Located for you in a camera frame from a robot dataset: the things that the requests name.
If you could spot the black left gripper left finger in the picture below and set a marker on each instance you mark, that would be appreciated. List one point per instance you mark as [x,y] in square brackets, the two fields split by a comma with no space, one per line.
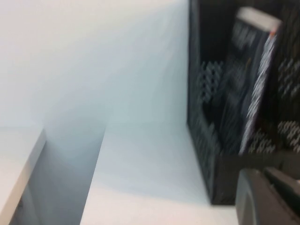
[250,201]

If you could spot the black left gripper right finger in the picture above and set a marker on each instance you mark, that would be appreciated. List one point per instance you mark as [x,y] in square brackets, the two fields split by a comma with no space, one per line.
[288,187]

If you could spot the dark cover robotics book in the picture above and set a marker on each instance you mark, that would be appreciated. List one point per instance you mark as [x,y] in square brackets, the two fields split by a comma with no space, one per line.
[246,70]

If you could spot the black plastic book stand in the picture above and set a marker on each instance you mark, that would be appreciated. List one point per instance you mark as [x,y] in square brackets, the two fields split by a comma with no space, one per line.
[199,70]

